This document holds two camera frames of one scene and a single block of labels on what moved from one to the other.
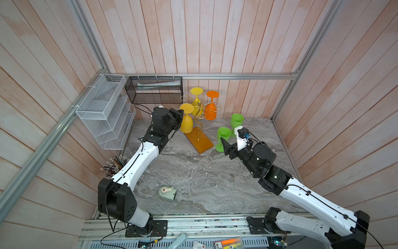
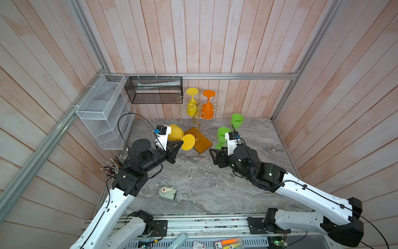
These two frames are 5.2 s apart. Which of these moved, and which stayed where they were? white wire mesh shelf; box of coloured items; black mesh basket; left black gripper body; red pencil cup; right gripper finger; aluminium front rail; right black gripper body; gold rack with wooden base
Moved: left black gripper body; right black gripper body; right gripper finger
Stayed: aluminium front rail; box of coloured items; red pencil cup; black mesh basket; gold rack with wooden base; white wire mesh shelf
